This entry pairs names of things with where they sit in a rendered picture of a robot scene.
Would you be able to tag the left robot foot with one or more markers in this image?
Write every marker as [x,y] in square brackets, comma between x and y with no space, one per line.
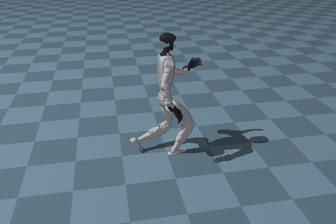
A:
[134,140]

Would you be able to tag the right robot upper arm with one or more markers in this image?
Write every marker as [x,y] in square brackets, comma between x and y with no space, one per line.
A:
[168,66]

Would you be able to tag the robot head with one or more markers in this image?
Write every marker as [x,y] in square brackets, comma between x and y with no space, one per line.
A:
[167,38]

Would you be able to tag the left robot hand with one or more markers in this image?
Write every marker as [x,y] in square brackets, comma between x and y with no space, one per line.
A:
[192,63]

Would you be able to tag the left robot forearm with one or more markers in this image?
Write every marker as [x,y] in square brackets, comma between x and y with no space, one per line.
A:
[180,71]

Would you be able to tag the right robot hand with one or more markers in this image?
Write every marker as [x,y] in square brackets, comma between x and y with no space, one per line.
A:
[177,113]

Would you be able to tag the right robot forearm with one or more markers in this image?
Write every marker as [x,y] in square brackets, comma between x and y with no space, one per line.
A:
[167,96]

